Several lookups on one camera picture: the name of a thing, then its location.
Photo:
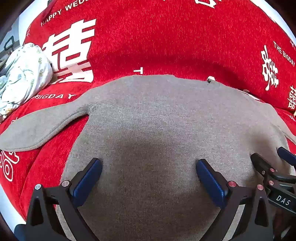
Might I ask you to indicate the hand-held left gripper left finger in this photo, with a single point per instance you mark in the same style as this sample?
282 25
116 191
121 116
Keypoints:
89 179

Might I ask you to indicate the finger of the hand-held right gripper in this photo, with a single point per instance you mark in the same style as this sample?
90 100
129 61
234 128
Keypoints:
288 154
262 165

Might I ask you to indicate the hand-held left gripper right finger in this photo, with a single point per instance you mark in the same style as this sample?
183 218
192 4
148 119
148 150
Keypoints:
209 179

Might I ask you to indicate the grey knit sweater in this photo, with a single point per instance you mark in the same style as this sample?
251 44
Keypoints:
150 120

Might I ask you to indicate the white floral cloth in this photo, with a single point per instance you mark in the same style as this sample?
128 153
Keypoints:
25 74

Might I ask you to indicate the red printed blanket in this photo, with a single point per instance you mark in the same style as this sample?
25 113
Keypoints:
161 34

